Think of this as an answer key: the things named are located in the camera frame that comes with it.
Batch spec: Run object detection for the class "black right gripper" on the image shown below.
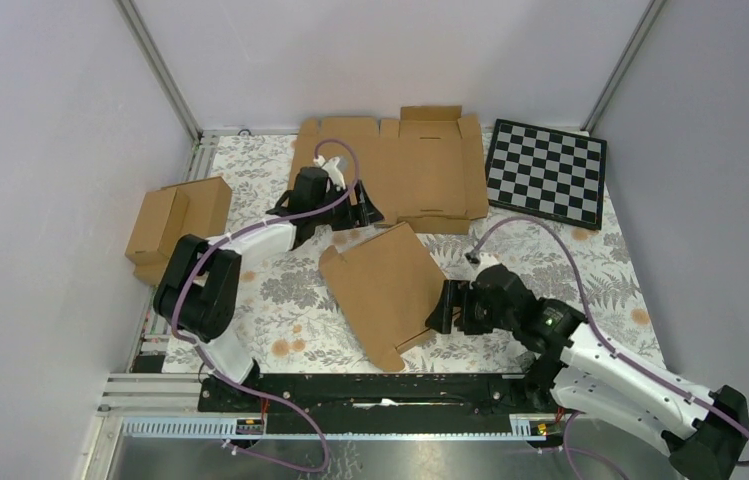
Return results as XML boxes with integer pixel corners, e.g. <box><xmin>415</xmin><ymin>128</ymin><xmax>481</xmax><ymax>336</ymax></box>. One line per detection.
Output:
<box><xmin>424</xmin><ymin>279</ymin><xmax>516</xmax><ymax>336</ymax></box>

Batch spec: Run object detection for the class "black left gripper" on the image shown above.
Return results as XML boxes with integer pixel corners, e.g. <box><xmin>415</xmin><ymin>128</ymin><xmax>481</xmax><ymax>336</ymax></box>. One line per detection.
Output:
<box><xmin>311</xmin><ymin>180</ymin><xmax>382</xmax><ymax>231</ymax></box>

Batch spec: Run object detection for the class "brown cardboard box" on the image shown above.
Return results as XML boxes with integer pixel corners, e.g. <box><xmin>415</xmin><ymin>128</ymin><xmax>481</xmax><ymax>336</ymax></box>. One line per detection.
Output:
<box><xmin>319</xmin><ymin>223</ymin><xmax>446</xmax><ymax>373</ymax></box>
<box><xmin>125</xmin><ymin>176</ymin><xmax>232</xmax><ymax>287</ymax></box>

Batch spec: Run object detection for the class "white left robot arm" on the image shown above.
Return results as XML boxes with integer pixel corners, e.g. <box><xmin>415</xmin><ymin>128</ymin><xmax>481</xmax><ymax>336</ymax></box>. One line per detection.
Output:
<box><xmin>152</xmin><ymin>164</ymin><xmax>384</xmax><ymax>411</ymax></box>

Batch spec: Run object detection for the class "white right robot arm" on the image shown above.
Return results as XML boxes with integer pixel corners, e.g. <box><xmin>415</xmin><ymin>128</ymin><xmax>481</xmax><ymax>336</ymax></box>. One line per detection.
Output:
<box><xmin>426</xmin><ymin>264</ymin><xmax>749</xmax><ymax>479</ymax></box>

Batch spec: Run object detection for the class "folded brown cardboard box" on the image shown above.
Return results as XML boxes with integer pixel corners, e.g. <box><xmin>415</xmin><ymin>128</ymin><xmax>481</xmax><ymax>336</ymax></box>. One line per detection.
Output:
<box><xmin>125</xmin><ymin>176</ymin><xmax>232</xmax><ymax>287</ymax></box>

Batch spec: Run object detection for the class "brown flat cardboard sheet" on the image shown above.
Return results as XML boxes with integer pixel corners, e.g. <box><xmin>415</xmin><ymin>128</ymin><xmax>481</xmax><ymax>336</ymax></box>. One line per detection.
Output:
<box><xmin>289</xmin><ymin>106</ymin><xmax>489</xmax><ymax>234</ymax></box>

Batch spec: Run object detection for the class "floral patterned table mat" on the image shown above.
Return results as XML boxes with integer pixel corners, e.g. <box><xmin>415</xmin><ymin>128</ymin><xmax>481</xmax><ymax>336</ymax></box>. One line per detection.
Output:
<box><xmin>161</xmin><ymin>132</ymin><xmax>667</xmax><ymax>376</ymax></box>

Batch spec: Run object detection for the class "black white checkerboard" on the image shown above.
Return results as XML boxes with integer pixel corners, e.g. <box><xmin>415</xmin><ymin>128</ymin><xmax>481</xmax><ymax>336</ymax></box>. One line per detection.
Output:
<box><xmin>485</xmin><ymin>119</ymin><xmax>608</xmax><ymax>231</ymax></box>

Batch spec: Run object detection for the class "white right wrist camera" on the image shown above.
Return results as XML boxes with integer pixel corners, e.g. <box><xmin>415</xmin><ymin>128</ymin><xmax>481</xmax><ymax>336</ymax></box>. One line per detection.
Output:
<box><xmin>465</xmin><ymin>250</ymin><xmax>500</xmax><ymax>271</ymax></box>

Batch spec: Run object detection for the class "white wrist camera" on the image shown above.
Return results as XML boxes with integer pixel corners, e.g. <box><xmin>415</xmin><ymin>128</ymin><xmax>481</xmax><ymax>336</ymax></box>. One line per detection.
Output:
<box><xmin>465</xmin><ymin>250</ymin><xmax>500</xmax><ymax>271</ymax></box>
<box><xmin>313</xmin><ymin>155</ymin><xmax>347</xmax><ymax>190</ymax></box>

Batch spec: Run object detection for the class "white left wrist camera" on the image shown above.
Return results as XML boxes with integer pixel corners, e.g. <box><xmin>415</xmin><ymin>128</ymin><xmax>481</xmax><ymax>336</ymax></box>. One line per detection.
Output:
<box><xmin>313</xmin><ymin>155</ymin><xmax>347</xmax><ymax>190</ymax></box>

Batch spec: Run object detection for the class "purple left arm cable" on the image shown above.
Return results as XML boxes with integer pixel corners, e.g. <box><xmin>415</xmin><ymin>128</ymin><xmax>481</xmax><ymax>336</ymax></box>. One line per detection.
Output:
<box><xmin>169</xmin><ymin>139</ymin><xmax>361</xmax><ymax>386</ymax></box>

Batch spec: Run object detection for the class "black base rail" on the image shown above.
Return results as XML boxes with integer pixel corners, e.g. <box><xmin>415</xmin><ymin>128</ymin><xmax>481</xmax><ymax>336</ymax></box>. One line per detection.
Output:
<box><xmin>197</xmin><ymin>373</ymin><xmax>570</xmax><ymax>442</ymax></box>

